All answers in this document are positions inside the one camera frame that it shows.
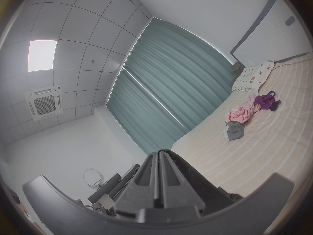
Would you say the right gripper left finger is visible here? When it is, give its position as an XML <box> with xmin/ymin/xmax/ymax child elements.
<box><xmin>114</xmin><ymin>151</ymin><xmax>159</xmax><ymax>217</ymax></box>

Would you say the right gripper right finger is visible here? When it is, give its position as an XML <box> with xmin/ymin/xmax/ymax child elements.
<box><xmin>158</xmin><ymin>150</ymin><xmax>206</xmax><ymax>215</ymax></box>

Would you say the black T-shirt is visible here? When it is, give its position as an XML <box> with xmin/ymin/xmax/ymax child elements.
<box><xmin>169</xmin><ymin>150</ymin><xmax>244</xmax><ymax>209</ymax></box>

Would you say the pile of clothes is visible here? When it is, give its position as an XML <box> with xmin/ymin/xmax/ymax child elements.
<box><xmin>224</xmin><ymin>91</ymin><xmax>282</xmax><ymax>141</ymax></box>

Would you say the bed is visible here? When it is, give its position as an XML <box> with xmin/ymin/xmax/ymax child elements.
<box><xmin>171</xmin><ymin>0</ymin><xmax>313</xmax><ymax>232</ymax></box>

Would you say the blue-green curtain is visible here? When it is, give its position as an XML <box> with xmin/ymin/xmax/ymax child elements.
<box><xmin>121</xmin><ymin>17</ymin><xmax>241</xmax><ymax>133</ymax></box>
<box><xmin>105</xmin><ymin>69</ymin><xmax>190</xmax><ymax>155</ymax></box>

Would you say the ceiling air conditioner unit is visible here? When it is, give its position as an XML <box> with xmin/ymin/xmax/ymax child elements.
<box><xmin>24</xmin><ymin>85</ymin><xmax>64</xmax><ymax>122</ymax></box>

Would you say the grey bedside table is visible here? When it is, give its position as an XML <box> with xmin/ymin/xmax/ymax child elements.
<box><xmin>229</xmin><ymin>62</ymin><xmax>245</xmax><ymax>76</ymax></box>

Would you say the white printed pillow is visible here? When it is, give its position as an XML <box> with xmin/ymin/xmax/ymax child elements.
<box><xmin>232</xmin><ymin>61</ymin><xmax>275</xmax><ymax>92</ymax></box>

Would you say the square ceiling light panel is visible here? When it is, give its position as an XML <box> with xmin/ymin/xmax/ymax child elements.
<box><xmin>28</xmin><ymin>40</ymin><xmax>58</xmax><ymax>72</ymax></box>

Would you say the round wall mirror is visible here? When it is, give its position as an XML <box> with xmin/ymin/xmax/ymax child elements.
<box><xmin>83</xmin><ymin>168</ymin><xmax>103</xmax><ymax>187</ymax></box>

